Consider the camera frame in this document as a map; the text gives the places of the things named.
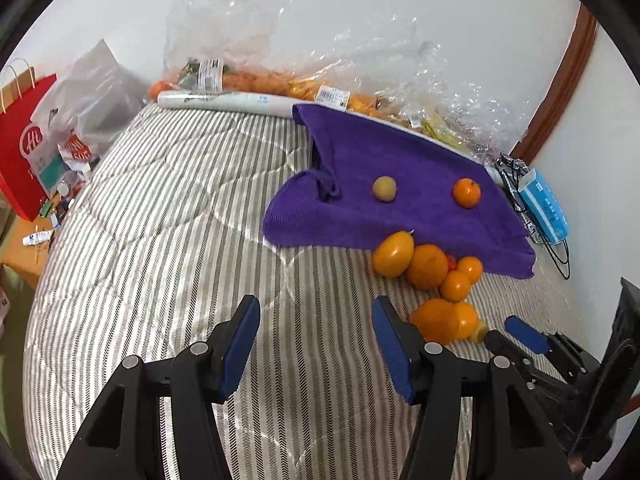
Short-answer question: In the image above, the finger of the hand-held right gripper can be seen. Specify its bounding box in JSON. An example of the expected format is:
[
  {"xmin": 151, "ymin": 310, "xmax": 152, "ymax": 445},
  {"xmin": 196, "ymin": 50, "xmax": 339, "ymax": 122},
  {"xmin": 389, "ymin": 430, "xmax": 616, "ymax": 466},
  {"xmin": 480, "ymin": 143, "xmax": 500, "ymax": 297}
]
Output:
[
  {"xmin": 484, "ymin": 329, "xmax": 540, "ymax": 387},
  {"xmin": 505, "ymin": 315, "xmax": 601, "ymax": 382}
]

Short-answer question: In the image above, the pile of tangerines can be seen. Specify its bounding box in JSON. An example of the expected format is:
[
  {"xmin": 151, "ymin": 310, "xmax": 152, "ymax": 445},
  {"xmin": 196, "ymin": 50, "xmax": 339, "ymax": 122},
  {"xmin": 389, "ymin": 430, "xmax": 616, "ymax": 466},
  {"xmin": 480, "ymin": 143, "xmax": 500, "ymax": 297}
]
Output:
[{"xmin": 149, "ymin": 66, "xmax": 379, "ymax": 117}]

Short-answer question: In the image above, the purple towel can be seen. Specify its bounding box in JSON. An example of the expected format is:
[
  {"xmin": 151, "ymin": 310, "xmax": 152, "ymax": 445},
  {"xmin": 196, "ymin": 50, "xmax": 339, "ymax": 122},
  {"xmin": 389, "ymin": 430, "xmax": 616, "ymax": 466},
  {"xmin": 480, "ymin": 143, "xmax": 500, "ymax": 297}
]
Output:
[{"xmin": 263, "ymin": 102, "xmax": 537, "ymax": 280}]

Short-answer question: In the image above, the yellow-orange oval citrus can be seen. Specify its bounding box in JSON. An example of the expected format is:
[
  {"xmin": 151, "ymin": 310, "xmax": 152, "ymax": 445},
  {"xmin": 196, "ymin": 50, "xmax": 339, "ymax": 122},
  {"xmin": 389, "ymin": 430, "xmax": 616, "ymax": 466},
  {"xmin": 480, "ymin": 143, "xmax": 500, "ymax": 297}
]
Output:
[
  {"xmin": 452, "ymin": 301, "xmax": 479, "ymax": 341},
  {"xmin": 372, "ymin": 230, "xmax": 416, "ymax": 279}
]

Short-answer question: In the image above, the red paper bag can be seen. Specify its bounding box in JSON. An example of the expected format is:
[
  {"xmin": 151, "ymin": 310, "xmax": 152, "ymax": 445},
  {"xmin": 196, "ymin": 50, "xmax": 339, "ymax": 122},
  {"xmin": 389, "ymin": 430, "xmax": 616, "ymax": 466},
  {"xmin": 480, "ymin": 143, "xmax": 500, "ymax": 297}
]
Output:
[{"xmin": 0, "ymin": 57, "xmax": 58, "ymax": 222}]

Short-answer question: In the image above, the yellow green produce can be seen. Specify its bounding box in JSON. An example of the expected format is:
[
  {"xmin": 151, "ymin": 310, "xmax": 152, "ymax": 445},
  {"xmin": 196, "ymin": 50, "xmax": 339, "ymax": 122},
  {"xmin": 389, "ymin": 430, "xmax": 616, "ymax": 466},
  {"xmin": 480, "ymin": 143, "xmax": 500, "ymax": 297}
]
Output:
[{"xmin": 420, "ymin": 115, "xmax": 473, "ymax": 152}]

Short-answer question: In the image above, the white plastic bag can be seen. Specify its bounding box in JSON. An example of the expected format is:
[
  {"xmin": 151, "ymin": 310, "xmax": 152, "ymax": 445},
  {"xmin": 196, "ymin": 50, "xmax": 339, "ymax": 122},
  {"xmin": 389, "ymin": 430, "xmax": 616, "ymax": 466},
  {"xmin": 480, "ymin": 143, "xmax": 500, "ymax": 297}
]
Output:
[{"xmin": 29, "ymin": 39, "xmax": 147, "ymax": 197}]

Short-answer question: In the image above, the blue tissue pack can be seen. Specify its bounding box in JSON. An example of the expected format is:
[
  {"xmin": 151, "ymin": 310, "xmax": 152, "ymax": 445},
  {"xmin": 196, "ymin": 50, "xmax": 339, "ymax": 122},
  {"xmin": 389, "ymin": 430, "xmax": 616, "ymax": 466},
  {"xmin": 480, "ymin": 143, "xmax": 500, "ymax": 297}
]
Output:
[{"xmin": 517, "ymin": 169, "xmax": 571, "ymax": 244}]

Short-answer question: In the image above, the large orange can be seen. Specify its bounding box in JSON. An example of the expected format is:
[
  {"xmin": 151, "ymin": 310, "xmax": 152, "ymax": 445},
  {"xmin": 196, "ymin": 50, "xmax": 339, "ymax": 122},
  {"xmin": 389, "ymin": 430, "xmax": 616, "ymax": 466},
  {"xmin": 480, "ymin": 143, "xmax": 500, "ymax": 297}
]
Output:
[
  {"xmin": 405, "ymin": 244, "xmax": 449, "ymax": 291},
  {"xmin": 410, "ymin": 298, "xmax": 460, "ymax": 345}
]

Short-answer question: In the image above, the clear plastic bag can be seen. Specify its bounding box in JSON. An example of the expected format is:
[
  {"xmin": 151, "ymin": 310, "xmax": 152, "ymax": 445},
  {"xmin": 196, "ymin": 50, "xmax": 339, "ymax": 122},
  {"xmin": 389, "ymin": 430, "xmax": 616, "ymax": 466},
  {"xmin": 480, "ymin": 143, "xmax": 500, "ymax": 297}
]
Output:
[
  {"xmin": 280, "ymin": 15, "xmax": 436, "ymax": 118},
  {"xmin": 150, "ymin": 0, "xmax": 301, "ymax": 103},
  {"xmin": 390, "ymin": 45, "xmax": 538, "ymax": 163}
]

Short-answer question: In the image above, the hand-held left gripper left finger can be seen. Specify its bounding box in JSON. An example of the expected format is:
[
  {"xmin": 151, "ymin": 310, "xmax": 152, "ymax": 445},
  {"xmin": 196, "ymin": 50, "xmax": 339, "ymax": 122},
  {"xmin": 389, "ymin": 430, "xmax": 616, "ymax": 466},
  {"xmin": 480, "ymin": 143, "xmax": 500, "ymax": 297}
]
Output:
[{"xmin": 56, "ymin": 294, "xmax": 262, "ymax": 480}]

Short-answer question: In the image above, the brown wooden door frame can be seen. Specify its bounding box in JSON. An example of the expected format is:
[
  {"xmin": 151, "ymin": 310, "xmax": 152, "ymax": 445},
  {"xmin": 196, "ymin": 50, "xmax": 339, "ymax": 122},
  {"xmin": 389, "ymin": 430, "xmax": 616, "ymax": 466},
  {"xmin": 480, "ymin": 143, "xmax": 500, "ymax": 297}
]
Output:
[{"xmin": 509, "ymin": 2, "xmax": 601, "ymax": 167}]

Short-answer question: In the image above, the wooden nightstand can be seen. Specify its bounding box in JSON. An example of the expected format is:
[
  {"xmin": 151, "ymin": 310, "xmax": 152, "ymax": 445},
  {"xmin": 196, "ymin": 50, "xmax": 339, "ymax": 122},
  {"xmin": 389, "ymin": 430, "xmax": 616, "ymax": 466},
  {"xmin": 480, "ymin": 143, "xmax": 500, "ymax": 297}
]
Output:
[{"xmin": 0, "ymin": 200, "xmax": 57, "ymax": 291}]

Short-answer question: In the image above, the black white patterned pouch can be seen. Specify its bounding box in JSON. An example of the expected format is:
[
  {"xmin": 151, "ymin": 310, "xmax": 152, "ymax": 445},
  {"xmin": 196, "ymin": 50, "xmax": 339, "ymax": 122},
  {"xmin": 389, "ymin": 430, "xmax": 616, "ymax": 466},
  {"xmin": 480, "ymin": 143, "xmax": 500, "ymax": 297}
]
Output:
[{"xmin": 495, "ymin": 156, "xmax": 548, "ymax": 247}]

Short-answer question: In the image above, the orange tangerine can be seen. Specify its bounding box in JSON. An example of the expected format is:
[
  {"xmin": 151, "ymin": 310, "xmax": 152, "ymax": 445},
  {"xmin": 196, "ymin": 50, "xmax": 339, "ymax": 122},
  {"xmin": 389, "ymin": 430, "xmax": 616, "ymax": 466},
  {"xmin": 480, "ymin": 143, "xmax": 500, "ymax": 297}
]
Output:
[
  {"xmin": 453, "ymin": 178, "xmax": 482, "ymax": 209},
  {"xmin": 439, "ymin": 270, "xmax": 472, "ymax": 303},
  {"xmin": 457, "ymin": 256, "xmax": 484, "ymax": 285}
]

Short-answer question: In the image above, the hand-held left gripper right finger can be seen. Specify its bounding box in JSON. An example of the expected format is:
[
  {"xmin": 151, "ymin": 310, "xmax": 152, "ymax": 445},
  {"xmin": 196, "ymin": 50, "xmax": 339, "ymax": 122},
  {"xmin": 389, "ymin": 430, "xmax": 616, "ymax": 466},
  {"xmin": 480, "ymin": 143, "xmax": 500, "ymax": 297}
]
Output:
[{"xmin": 371, "ymin": 295, "xmax": 573, "ymax": 480}]

